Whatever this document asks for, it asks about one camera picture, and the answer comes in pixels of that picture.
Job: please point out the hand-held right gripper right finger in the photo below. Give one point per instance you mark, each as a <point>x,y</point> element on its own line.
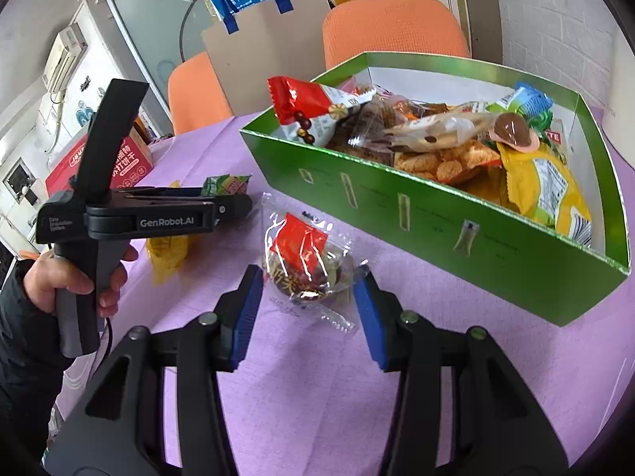
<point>374,322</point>

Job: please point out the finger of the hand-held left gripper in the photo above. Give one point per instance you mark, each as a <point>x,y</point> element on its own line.
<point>233,206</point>
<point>163,191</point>

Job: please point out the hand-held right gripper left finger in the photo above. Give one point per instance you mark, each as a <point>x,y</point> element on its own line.
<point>245,317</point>

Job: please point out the small green snack packet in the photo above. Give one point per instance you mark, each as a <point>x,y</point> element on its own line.
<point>228,184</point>

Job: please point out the plain yellow snack packet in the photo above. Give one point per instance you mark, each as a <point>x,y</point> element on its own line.
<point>166,258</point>

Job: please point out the clear packet with red label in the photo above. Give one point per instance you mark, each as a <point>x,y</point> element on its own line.
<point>297,248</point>

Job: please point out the green cardboard box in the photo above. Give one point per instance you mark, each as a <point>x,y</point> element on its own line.
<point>397,218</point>

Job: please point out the red and white snack packet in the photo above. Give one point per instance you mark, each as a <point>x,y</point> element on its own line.
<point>297,101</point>

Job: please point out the clear brown cake packet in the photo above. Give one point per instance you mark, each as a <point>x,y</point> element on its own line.
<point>362,129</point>

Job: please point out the red round cracker packet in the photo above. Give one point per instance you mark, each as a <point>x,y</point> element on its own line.
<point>446,163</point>

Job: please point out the clear chocolate biscuit packet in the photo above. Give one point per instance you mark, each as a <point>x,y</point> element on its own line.
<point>446,129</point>

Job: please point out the yellow barcode snack packet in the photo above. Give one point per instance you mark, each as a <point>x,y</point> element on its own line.
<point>545,188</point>

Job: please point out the blue foil candy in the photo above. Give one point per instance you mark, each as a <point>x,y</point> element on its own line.
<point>528,99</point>

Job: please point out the person's left hand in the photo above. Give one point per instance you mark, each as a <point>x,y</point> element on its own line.
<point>64,272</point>

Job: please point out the red cracker box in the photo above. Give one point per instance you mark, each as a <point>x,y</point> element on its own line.
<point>134,158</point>

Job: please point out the orange chair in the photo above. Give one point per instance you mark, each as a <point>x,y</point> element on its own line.
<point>198,94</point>
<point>397,29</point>

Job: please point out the purple tablecloth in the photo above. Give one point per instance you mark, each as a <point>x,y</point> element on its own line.
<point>307,406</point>

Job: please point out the frosted glass door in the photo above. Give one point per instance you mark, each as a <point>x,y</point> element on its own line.
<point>149,25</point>

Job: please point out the white air conditioner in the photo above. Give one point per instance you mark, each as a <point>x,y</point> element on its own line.
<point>64,54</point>

